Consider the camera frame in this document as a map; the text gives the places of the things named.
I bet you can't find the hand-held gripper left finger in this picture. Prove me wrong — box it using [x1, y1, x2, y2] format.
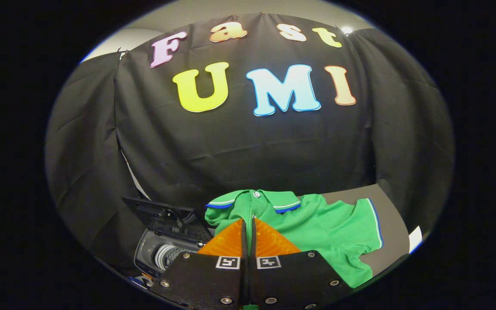
[149, 218, 249, 310]

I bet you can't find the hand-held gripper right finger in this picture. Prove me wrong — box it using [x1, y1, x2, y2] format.
[248, 217, 354, 310]

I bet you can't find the green polo shirt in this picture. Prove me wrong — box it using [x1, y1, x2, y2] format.
[205, 189, 384, 288]

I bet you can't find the grey beige cabinet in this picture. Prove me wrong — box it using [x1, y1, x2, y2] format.
[300, 183, 410, 276]

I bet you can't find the black backdrop cloth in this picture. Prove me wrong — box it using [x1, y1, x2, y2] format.
[45, 13, 454, 276]

